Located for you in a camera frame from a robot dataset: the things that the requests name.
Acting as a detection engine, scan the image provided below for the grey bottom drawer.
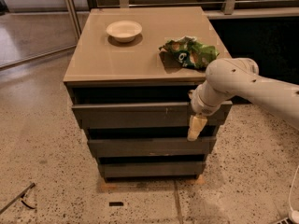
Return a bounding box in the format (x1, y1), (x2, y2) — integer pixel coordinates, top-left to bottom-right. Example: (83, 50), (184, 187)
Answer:
(99, 161), (206, 178)

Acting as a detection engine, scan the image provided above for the grey middle drawer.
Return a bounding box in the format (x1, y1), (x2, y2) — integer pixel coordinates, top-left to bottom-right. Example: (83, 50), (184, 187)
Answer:
(88, 137), (216, 157)

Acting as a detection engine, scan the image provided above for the grey top drawer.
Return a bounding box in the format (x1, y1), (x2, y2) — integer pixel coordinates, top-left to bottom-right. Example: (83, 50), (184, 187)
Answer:
(71, 100), (234, 130)

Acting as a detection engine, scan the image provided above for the grey drawer cabinet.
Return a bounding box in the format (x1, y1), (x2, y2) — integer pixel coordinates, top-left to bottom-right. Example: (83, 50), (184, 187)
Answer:
(63, 6), (243, 183)

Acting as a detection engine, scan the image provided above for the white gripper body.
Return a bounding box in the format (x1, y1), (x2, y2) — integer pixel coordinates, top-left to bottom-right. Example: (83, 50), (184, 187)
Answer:
(188, 81), (231, 117)

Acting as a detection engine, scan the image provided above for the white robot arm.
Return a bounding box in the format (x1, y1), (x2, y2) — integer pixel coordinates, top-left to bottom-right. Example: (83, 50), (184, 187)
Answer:
(187, 58), (299, 141)

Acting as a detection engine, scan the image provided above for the black metal rod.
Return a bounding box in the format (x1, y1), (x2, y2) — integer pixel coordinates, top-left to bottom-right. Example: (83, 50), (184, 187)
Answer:
(0, 183), (36, 215)

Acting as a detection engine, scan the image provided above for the silver door frame post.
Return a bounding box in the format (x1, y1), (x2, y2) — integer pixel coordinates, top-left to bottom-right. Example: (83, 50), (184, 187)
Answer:
(64, 0), (81, 40)

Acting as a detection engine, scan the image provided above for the white bowl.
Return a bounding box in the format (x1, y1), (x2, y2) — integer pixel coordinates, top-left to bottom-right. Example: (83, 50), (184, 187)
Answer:
(106, 21), (142, 43)

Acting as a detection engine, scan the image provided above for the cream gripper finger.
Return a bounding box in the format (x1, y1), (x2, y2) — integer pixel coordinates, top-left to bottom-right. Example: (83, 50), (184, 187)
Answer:
(187, 115), (207, 141)

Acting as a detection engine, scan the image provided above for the white cable on floor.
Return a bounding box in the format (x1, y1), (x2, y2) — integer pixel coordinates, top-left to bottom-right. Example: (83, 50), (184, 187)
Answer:
(287, 165), (299, 224)

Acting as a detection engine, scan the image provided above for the green crumpled chip bag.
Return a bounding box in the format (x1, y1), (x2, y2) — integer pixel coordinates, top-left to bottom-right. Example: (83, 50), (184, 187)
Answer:
(159, 36), (220, 70)

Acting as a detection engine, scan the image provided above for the grey drawer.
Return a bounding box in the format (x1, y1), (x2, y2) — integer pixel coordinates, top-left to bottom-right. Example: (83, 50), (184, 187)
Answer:
(99, 161), (206, 178)
(71, 100), (234, 130)
(88, 137), (216, 157)

